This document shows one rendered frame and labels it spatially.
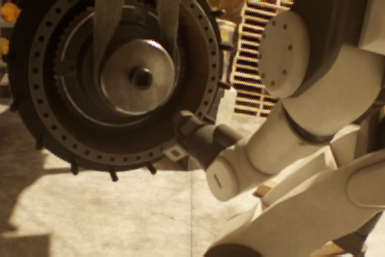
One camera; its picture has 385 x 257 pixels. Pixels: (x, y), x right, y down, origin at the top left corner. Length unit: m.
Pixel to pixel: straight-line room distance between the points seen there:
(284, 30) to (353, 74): 0.07
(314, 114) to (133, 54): 0.34
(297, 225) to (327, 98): 0.25
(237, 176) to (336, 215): 0.15
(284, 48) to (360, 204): 0.24
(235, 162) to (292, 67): 0.19
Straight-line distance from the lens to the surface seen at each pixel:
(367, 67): 0.26
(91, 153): 0.58
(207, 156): 0.47
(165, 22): 0.54
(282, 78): 0.22
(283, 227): 0.44
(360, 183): 0.37
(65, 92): 0.62
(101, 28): 0.51
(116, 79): 0.48
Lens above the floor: 0.92
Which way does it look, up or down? 18 degrees down
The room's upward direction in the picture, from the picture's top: 9 degrees clockwise
